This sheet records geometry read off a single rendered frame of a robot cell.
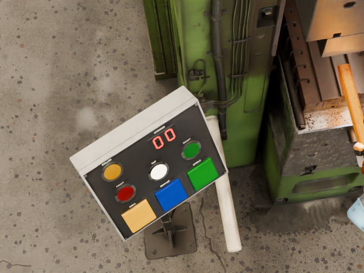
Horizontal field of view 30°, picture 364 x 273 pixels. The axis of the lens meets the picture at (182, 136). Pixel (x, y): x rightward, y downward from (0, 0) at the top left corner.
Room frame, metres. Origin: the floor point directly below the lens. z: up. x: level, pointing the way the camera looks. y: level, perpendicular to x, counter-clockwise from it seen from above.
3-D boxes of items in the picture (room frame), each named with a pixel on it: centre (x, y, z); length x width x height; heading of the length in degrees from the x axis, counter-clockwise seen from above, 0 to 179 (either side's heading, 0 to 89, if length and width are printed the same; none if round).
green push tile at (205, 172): (0.51, -0.04, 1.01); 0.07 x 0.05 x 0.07; 117
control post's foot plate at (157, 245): (0.58, 0.11, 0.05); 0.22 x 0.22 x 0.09; 2
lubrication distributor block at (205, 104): (0.79, -0.08, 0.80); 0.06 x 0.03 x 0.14; 92
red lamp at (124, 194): (0.46, 0.16, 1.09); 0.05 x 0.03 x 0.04; 92
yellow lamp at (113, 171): (0.50, 0.18, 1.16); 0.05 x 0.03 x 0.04; 92
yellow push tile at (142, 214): (0.42, 0.14, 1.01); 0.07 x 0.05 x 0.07; 117
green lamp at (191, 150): (0.55, -0.02, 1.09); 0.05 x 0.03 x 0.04; 92
